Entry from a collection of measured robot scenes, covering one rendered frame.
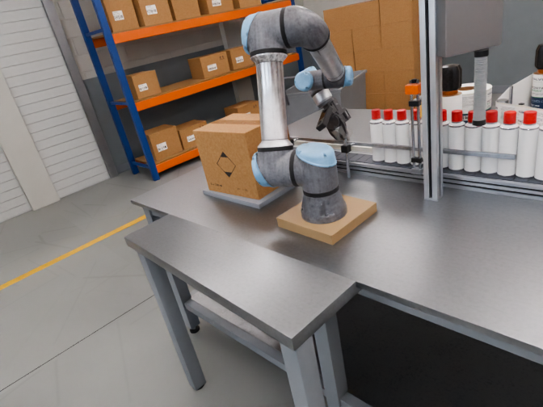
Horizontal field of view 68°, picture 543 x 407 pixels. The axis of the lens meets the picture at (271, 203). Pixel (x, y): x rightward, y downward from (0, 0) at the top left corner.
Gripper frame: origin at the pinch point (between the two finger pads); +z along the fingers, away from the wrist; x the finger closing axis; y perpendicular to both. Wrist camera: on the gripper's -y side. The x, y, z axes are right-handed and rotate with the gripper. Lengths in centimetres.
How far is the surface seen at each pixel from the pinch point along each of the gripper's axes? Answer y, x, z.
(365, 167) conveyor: -4.5, -6.0, 12.0
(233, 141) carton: -43.1, 8.9, -22.5
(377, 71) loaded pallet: 296, 154, -55
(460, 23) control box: -14, -66, -11
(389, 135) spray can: -2.1, -21.5, 5.5
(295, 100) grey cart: 141, 144, -59
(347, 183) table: -14.5, -2.2, 13.4
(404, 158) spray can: -1.9, -21.6, 15.9
